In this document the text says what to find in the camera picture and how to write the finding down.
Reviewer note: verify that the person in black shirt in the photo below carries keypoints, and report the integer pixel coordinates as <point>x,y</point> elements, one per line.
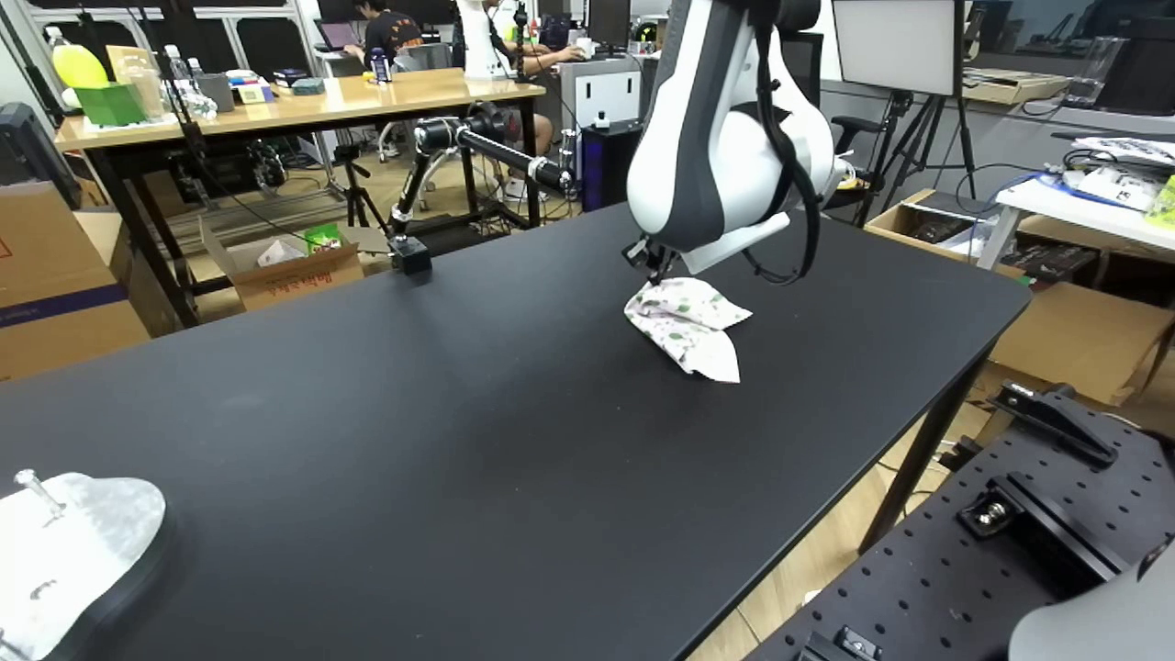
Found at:
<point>391,32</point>

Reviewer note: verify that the open cardboard box with items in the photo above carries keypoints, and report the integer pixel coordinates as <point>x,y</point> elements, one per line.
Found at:
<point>293,278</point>

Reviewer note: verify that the small black tripod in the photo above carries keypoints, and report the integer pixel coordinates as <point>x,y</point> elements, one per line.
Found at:
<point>357,184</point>

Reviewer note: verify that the white metal cabinet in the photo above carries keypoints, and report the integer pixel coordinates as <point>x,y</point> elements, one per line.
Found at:
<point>599,92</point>

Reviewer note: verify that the black computer tower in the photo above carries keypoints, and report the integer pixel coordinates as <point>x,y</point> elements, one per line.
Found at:
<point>608,166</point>

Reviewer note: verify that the seated person in black shorts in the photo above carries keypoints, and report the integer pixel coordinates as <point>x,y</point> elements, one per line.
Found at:
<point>550,35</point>

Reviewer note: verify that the yellow green bag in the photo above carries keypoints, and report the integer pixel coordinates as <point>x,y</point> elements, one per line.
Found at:
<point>79,68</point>

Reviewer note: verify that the stack of papers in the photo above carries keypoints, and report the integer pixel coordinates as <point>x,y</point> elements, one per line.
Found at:
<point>1121,166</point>

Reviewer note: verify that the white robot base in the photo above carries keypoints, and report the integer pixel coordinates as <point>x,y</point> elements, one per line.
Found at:
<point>1104,625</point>

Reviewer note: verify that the plain brown cardboard box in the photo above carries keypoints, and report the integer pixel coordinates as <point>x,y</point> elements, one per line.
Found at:
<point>150,278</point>

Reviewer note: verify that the cardboard box with purple band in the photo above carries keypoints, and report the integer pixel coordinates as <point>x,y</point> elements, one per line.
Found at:
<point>58,260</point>

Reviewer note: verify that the white towel with tree print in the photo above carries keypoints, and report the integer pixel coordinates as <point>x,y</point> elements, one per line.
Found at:
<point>684,326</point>

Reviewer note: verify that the white cloth at corner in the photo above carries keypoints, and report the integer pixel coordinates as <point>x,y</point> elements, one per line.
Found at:
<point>74,551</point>

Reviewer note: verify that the small black bracket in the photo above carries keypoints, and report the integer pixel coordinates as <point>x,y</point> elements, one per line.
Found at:
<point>855,646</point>

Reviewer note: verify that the person in white shirt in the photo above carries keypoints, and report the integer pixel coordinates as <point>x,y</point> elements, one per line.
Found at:
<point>479,37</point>

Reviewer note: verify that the green box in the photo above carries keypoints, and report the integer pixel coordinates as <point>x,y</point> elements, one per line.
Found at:
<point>110,103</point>

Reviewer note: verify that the open shallow cardboard box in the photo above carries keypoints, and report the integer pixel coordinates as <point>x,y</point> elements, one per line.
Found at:
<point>929,225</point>

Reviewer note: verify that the long wooden desk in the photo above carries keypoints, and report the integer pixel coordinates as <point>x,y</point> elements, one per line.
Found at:
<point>367,97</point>

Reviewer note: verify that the black mount block silver knobs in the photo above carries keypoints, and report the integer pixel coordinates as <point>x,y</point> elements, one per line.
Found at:
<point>993,514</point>

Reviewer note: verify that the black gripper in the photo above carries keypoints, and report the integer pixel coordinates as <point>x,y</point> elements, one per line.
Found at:
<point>654,260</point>

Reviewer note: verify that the flat cardboard sheet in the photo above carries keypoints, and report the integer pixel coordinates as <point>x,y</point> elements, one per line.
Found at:
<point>1078,335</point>

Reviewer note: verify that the black bulky bag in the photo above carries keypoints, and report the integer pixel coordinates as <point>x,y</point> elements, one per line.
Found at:
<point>29,151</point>

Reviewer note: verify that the black angled bracket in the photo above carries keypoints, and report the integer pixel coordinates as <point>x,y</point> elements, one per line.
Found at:
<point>1052,423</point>

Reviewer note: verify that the black perforated breadboard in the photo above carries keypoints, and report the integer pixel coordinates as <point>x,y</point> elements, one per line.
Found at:
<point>929,589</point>

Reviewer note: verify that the black mesh office chair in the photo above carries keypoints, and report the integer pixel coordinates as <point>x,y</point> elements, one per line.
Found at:
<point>810,62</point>

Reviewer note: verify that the white side table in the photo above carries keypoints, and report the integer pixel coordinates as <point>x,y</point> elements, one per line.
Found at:
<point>1078,215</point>

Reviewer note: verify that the green packet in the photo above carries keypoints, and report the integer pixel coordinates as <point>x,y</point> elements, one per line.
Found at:
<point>325,237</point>

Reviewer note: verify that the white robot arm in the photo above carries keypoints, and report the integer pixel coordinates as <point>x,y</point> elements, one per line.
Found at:
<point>665,133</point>

